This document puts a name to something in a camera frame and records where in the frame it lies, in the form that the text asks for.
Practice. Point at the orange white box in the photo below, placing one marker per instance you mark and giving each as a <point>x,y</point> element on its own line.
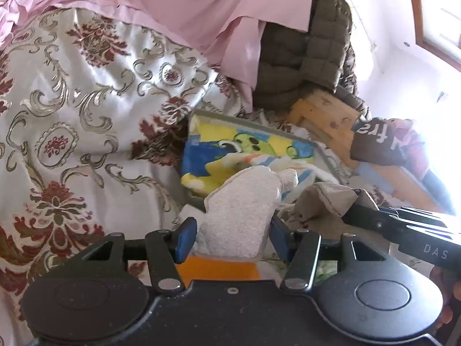
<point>216,268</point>

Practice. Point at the wooden window frame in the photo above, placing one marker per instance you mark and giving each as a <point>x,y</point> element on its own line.
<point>421,14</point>

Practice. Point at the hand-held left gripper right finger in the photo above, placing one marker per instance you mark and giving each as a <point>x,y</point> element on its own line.
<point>280,239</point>

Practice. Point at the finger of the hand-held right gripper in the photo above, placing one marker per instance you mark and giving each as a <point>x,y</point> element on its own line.
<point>367,223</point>
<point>407,214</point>

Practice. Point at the white terry cloth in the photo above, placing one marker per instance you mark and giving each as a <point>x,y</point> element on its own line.
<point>241,212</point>

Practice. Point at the wooden bed frame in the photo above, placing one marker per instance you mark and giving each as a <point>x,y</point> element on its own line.
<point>324,115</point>

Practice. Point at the grey sock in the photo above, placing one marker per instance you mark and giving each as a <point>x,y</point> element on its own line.
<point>324,202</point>

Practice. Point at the pink sheet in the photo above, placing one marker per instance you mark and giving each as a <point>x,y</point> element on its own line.
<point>180,7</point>

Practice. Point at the grey tray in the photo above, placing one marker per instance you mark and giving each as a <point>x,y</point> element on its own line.
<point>326,158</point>

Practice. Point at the yellow blue cartoon towel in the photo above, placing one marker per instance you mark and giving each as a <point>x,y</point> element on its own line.
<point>216,151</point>

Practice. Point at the brown printed cloth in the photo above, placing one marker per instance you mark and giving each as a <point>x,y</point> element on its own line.
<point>378,142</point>

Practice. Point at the olive quilted jacket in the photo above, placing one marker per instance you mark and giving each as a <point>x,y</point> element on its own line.
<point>306,61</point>

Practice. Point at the person's right hand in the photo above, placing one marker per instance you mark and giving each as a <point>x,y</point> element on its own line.
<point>446,295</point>

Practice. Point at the floral bedspread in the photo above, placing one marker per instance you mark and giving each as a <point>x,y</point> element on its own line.
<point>90,115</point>

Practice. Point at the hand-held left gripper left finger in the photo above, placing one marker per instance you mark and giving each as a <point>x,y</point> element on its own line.
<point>184,239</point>

